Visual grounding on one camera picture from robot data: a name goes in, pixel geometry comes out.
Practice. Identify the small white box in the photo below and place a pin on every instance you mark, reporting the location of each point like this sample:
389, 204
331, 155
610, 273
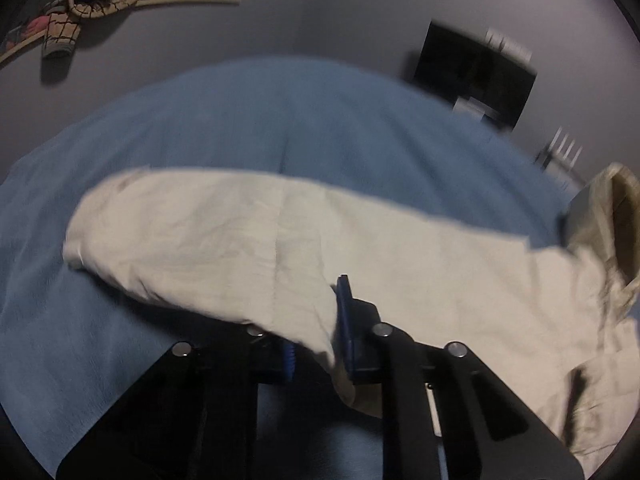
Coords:
475, 109

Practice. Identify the striped hanging cloth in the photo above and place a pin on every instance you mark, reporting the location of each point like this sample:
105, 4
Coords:
62, 27

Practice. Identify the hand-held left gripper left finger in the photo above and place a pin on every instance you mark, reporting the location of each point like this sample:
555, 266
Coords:
288, 360

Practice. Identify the curved wooden wall shelf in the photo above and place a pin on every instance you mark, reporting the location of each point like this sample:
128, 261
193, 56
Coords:
200, 1

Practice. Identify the white wall fixture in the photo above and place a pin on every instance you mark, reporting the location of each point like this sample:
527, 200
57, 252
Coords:
507, 44

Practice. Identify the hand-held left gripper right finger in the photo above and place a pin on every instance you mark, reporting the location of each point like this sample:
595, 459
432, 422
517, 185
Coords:
350, 330

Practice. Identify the cream pants with tan waistband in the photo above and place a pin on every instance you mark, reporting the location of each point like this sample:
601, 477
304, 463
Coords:
210, 240

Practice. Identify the blue fleece blanket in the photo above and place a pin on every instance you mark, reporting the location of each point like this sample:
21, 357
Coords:
240, 120

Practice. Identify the white router with antennas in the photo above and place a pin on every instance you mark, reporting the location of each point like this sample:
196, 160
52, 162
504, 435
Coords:
562, 150

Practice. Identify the black monitor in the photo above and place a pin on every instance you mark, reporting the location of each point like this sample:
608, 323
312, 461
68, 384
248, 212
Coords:
470, 70

